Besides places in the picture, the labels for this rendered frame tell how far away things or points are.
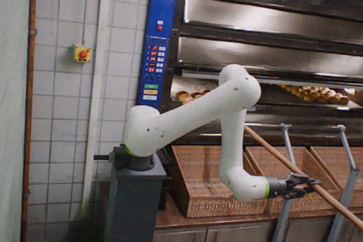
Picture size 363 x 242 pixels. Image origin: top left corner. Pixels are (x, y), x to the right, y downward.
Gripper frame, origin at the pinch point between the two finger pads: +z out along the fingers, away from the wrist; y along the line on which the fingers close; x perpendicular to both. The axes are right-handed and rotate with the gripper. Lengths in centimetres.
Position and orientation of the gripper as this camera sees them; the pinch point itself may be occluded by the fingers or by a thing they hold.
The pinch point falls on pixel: (312, 185)
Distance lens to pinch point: 183.1
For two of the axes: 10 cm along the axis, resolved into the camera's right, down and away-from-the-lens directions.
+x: 3.4, 3.4, -8.8
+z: 9.3, 0.5, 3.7
